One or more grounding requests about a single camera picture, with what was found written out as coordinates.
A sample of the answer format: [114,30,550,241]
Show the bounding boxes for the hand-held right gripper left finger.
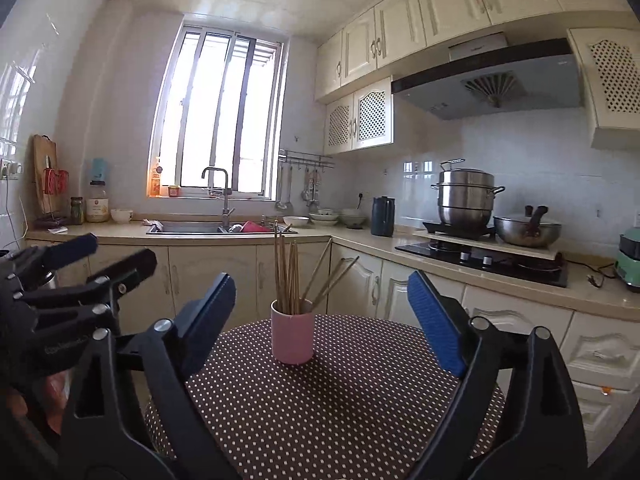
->
[60,272,237,480]

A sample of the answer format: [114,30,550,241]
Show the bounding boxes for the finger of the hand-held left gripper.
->
[15,247,158,333]
[0,232,99,291]

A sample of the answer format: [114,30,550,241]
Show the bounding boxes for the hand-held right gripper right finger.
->
[400,270,588,480]

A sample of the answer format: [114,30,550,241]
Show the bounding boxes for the pink cup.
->
[270,298,316,365]

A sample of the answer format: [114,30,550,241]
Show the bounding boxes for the bunch of wooden chopsticks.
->
[272,223,361,314]

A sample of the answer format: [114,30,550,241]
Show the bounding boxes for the hanging metal utensils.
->
[300,167,321,208]

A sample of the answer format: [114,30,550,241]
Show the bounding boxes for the clear jar with label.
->
[85,182,111,223]

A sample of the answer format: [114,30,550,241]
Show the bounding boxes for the steel kitchen sink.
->
[146,221,298,236]

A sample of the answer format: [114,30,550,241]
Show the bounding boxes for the black gas stove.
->
[395,242,570,289]

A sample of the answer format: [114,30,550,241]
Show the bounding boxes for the wooden cutting board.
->
[32,134,60,215]

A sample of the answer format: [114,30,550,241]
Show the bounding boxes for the black induction cooker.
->
[422,220,497,238]

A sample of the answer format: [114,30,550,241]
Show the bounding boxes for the light stone board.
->
[413,230,561,261]

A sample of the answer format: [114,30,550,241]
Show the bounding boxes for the metal sink faucet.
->
[201,167,236,228]

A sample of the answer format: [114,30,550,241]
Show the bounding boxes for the dark blue kettle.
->
[370,196,396,237]

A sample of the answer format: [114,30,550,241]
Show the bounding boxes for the steel wok with lid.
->
[493,205,563,249]

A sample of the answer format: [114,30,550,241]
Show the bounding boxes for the steel steamer pot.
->
[431,159,506,226]

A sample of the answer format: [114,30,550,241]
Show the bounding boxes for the barred kitchen window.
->
[147,22,285,200]

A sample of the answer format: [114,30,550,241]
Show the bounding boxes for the green electric cooker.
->
[614,226,640,293]

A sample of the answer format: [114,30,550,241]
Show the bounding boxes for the cream lattice door cabinet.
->
[567,27,640,151]
[324,76,395,157]

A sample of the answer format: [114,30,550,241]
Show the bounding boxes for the grey range hood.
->
[391,31,586,122]

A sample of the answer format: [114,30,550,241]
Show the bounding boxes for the cream upper cabinets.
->
[314,0,631,103]

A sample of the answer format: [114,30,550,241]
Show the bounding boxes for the black power cable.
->
[565,257,618,288]

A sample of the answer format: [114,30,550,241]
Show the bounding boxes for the metal wall utensil rack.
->
[278,149,335,169]

